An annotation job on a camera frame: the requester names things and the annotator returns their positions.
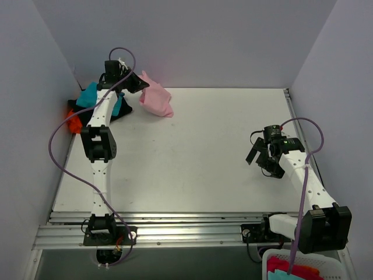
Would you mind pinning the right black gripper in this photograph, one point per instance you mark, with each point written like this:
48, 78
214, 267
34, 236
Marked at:
263, 154

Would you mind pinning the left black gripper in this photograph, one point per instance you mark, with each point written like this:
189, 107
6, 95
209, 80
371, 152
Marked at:
133, 82

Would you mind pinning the pink t-shirt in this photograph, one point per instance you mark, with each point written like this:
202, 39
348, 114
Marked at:
155, 99

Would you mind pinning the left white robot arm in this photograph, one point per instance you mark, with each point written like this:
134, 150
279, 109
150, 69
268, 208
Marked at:
99, 144

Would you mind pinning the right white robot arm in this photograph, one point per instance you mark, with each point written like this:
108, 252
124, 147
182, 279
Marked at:
323, 225

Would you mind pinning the teal folded t-shirt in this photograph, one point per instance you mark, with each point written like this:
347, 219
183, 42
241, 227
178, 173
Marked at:
88, 98

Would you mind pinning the black folded t-shirt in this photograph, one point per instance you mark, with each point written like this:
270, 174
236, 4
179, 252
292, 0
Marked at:
86, 116

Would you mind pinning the orange folded t-shirt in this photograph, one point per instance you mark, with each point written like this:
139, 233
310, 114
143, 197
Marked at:
74, 124

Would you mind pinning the red shirt in basket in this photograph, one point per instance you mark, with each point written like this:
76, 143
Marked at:
275, 263

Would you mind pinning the teal shirt in basket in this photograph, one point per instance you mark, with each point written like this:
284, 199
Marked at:
281, 275

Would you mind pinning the orange shirt in basket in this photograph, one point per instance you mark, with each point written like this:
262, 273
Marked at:
311, 269

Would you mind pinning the white laundry basket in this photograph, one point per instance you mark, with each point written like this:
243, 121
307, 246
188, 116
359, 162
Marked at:
328, 267

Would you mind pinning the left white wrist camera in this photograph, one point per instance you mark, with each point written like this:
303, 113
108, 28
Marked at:
123, 65

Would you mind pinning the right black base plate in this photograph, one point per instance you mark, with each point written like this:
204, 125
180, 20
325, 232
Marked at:
253, 231

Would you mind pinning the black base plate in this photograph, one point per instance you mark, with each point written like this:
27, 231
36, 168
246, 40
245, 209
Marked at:
253, 231
122, 237

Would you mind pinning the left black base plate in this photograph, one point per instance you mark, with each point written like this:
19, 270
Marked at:
122, 237

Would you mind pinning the aluminium rail frame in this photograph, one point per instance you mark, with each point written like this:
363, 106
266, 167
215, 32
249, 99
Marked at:
184, 181

